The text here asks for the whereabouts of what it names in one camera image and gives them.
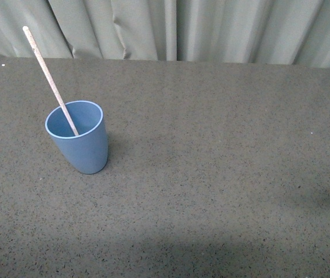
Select beige chopstick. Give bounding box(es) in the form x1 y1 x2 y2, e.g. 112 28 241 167
22 26 79 136

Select blue plastic cup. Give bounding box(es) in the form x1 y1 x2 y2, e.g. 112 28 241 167
45 100 108 174

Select grey-green curtain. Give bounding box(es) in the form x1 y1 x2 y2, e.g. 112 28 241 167
0 1 330 68

